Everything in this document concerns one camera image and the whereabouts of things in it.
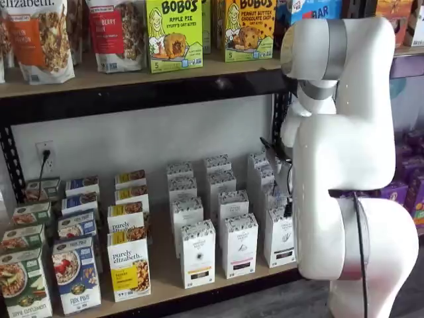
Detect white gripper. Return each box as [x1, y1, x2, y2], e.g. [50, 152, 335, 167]
[259, 136, 295, 218]

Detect white box green strip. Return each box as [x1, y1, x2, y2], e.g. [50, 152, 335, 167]
[254, 164, 278, 187]
[263, 206, 298, 269]
[248, 152, 270, 170]
[261, 180, 288, 213]

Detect white box pink strip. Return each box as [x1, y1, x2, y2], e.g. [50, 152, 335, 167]
[221, 213, 259, 280]
[208, 170, 237, 200]
[217, 189, 250, 227]
[203, 154, 233, 176]

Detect white box yellow strip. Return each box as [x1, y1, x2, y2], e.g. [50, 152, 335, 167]
[168, 176, 199, 203]
[166, 161, 195, 182]
[180, 219, 217, 290]
[170, 196, 205, 258]

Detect purple Annie's snack box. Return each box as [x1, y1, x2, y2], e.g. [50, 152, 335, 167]
[405, 175, 424, 227]
[380, 181, 409, 207]
[395, 130, 424, 184]

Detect yellow purely elizabeth oatmeal box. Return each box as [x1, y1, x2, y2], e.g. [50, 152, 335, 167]
[114, 185, 149, 209]
[107, 228, 152, 303]
[107, 205, 146, 237]
[114, 170, 147, 190]

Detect yellow Bobo's peanut butter box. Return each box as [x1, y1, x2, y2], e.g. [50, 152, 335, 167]
[224, 0, 278, 63]

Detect green Bobo's apple pie box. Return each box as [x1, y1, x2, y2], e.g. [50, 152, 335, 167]
[199, 0, 213, 56]
[145, 0, 205, 74]

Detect blue Z Bar box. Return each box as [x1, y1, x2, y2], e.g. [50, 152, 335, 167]
[276, 0, 345, 27]

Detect orange snack box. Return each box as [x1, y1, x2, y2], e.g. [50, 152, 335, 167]
[375, 0, 415, 48]

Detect blue flax plus oatmeal box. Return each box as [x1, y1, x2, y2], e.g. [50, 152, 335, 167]
[61, 191, 100, 217]
[52, 236, 103, 316]
[57, 209, 98, 242]
[64, 176, 101, 199]

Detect beige snack box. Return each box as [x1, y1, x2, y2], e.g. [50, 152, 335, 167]
[403, 0, 424, 48]

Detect green apple cinnamon oatmeal box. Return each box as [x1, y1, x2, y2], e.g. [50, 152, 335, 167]
[0, 246, 54, 318]
[0, 223, 46, 256]
[12, 201, 53, 229]
[25, 176, 62, 203]

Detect translucent plastic sheet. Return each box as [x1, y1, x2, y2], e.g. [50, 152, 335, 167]
[390, 55, 424, 134]

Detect red purely elizabeth granola bag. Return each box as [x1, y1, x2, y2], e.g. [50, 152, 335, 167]
[85, 0, 147, 74]

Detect orange purely elizabeth granola bag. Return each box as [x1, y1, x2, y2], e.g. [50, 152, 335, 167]
[0, 0, 76, 86]

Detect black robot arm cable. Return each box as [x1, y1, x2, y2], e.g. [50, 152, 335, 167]
[352, 191, 371, 318]

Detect white wall outlet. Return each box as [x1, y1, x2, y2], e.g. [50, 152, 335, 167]
[35, 140, 56, 172]

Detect black plugged power cord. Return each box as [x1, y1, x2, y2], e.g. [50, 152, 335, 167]
[37, 150, 51, 200]

